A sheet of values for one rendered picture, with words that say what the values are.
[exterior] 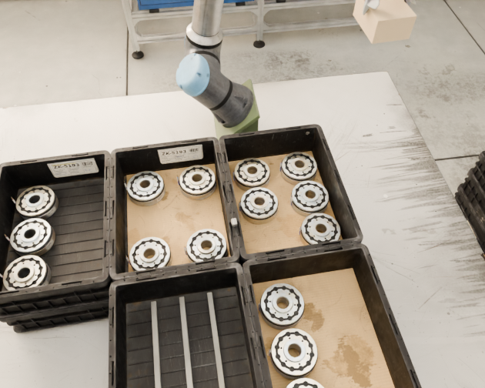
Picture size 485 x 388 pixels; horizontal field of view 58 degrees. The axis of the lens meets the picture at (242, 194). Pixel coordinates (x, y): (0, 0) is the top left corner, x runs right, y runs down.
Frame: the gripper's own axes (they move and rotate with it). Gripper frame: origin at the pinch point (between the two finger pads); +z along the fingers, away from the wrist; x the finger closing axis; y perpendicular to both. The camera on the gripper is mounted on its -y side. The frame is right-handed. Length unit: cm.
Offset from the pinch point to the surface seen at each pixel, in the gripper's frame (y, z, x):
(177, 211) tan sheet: 42, 26, -71
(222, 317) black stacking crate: 74, 26, -65
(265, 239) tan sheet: 56, 26, -50
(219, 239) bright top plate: 55, 23, -62
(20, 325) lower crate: 62, 35, -115
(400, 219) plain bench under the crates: 50, 39, -5
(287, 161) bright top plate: 33, 23, -38
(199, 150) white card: 27, 19, -63
